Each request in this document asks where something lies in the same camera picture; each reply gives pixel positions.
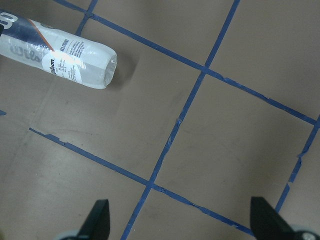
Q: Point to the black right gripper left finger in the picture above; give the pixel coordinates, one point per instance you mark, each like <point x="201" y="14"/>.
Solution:
<point x="97" y="225"/>

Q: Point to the clear Wilson tennis ball can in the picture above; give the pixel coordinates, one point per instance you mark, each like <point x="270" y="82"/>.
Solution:
<point x="57" y="52"/>

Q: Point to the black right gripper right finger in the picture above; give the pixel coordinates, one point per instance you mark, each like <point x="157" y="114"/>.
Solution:
<point x="267" y="224"/>

